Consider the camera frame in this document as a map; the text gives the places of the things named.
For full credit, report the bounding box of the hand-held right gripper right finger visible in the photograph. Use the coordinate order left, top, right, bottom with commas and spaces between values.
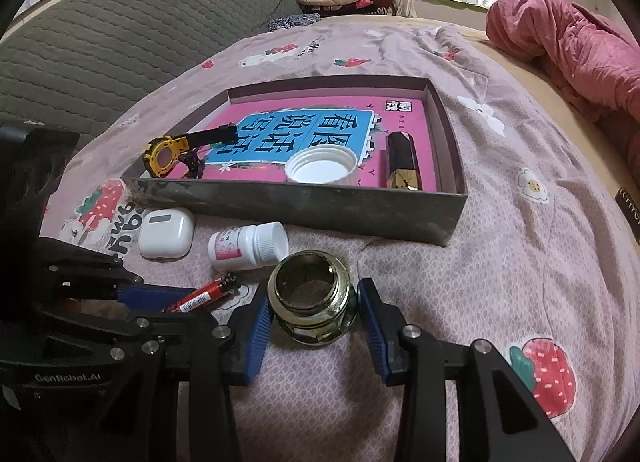
356, 278, 576, 462

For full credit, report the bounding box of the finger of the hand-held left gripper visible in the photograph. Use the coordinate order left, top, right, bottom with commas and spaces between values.
37, 238, 197, 313
30, 306, 221, 367

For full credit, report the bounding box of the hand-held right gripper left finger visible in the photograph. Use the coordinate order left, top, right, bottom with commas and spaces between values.
95, 283, 273, 462

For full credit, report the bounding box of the red lighter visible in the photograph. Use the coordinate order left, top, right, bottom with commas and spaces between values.
161, 273, 242, 314

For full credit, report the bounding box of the grey cardboard box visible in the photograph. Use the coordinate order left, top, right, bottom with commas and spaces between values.
121, 74, 469, 248

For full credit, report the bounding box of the yellow black wrist watch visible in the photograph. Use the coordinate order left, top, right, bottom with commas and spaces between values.
142, 123, 240, 179

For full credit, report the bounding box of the white jar lid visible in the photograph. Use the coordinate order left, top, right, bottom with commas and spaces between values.
284, 148, 358, 187

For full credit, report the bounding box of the black and gold lipstick box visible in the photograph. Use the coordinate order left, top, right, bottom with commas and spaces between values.
385, 131, 423, 191

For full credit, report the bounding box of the white earbuds case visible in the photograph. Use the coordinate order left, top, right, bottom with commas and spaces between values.
138, 207, 196, 260

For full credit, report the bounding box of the white pill bottle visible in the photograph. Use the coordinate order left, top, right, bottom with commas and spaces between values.
207, 221, 290, 272

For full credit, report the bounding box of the strawberry printed blanket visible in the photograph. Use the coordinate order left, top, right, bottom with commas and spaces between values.
40, 17, 640, 462

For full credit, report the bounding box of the pink book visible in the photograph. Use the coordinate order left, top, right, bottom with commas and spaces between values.
197, 96, 441, 191

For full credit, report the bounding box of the black labelled item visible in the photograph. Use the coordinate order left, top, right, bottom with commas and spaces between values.
614, 182, 640, 245

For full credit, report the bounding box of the dark patterned cloth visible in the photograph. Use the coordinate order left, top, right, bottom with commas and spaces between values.
265, 12, 321, 34

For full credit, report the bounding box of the pink quilt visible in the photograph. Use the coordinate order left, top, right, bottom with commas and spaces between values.
485, 0, 640, 123

